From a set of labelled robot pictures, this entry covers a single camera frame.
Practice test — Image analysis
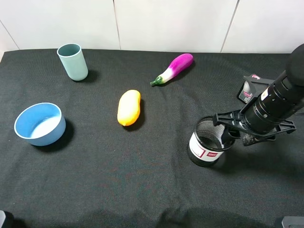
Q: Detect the black table cloth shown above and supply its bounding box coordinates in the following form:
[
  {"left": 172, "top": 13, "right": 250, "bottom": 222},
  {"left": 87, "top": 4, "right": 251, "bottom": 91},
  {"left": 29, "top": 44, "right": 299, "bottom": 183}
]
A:
[{"left": 0, "top": 49, "right": 304, "bottom": 228}]

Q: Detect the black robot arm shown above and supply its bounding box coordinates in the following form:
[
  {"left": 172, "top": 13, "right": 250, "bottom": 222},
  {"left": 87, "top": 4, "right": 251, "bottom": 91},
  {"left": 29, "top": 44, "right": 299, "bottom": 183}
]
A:
[{"left": 213, "top": 45, "right": 304, "bottom": 146}]

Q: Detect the black mesh pen holder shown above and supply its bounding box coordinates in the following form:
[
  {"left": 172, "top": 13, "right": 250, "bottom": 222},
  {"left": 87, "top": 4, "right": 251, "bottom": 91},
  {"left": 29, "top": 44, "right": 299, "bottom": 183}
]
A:
[{"left": 187, "top": 116, "right": 232, "bottom": 167}]

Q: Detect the purple toy eggplant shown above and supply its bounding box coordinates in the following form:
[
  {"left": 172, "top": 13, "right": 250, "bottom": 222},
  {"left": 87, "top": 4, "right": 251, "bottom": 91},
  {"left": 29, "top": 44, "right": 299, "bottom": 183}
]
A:
[{"left": 150, "top": 53, "right": 194, "bottom": 86}]

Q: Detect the grey object bottom right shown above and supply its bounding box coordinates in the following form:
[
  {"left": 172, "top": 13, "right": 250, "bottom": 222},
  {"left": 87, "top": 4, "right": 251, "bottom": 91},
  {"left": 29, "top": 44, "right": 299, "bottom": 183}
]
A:
[{"left": 282, "top": 216, "right": 304, "bottom": 228}]

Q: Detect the small black pink box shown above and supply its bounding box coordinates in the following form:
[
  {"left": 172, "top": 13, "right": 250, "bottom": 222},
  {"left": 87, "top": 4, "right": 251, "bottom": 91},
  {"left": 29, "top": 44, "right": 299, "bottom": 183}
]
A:
[{"left": 237, "top": 74, "right": 274, "bottom": 104}]

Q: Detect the teal plastic cup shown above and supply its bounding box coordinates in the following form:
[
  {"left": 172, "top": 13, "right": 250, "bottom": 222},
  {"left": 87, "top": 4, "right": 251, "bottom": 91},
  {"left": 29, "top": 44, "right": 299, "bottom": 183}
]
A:
[{"left": 57, "top": 43, "right": 88, "bottom": 81}]

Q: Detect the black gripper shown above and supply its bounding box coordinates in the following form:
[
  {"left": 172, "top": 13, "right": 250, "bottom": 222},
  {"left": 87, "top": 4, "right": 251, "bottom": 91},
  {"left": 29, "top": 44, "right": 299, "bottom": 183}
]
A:
[{"left": 212, "top": 110, "right": 296, "bottom": 146}]

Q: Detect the yellow toy mango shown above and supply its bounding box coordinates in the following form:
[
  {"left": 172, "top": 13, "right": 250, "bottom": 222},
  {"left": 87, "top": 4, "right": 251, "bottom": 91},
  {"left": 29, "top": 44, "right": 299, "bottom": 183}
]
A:
[{"left": 117, "top": 90, "right": 141, "bottom": 126}]

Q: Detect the blue bowl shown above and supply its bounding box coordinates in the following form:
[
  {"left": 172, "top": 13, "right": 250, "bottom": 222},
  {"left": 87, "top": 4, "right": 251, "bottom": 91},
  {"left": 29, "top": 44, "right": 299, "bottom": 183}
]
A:
[{"left": 14, "top": 103, "right": 66, "bottom": 146}]

